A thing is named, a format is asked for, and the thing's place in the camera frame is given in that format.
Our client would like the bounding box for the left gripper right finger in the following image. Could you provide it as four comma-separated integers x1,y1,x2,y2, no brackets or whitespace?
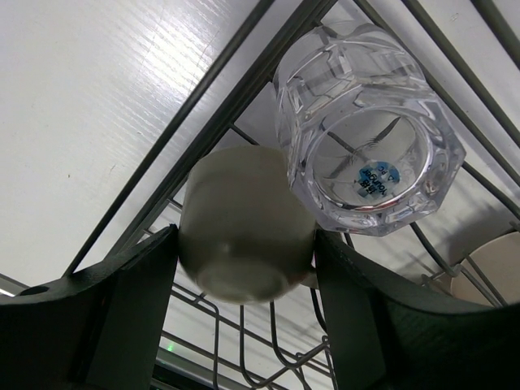
314,231,519,389

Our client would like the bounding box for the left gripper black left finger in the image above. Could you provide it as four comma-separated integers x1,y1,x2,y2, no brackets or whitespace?
1,225,178,389

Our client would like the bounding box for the beige tumbler cup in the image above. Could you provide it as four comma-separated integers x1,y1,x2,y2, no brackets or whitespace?
450,232,519,306

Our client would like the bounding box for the clear glass cup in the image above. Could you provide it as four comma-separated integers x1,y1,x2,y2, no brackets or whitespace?
274,21,466,236

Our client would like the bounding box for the grey wire dish rack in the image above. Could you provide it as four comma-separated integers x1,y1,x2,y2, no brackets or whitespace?
63,0,520,390

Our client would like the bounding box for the grey-green small mug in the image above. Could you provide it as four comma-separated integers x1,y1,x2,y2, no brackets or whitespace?
179,145,317,305

